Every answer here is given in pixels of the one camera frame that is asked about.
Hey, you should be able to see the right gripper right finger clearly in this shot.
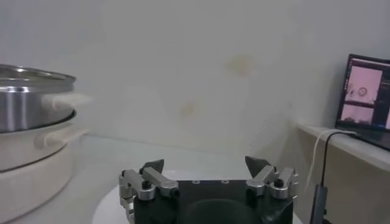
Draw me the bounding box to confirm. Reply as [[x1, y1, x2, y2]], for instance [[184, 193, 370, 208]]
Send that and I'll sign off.
[[244, 155, 299, 203]]

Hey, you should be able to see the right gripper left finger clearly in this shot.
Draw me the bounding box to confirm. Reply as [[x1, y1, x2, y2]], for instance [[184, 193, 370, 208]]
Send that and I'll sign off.
[[118, 158, 180, 223]]

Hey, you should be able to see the stainless steel steamer basket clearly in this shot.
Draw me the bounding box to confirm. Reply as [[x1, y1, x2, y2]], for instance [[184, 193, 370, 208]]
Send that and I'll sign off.
[[0, 63, 92, 134]]

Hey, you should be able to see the white round plate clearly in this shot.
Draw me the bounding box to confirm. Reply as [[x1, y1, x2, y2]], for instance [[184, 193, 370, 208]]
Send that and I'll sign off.
[[91, 169, 304, 224]]

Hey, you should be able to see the cream electric cooker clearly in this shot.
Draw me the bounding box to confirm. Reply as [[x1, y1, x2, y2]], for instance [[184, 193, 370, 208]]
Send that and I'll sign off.
[[0, 110, 90, 224]]

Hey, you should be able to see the white laptop cable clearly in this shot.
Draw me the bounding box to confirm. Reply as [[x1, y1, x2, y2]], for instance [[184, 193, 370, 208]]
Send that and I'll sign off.
[[304, 128, 357, 192]]

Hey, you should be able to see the black laptop cable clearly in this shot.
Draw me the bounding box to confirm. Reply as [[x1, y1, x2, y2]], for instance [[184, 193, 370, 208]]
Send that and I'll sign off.
[[319, 130, 359, 186]]

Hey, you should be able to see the dark hanging cable adapter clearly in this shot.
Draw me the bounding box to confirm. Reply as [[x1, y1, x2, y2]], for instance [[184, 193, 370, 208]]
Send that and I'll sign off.
[[309, 183, 329, 224]]

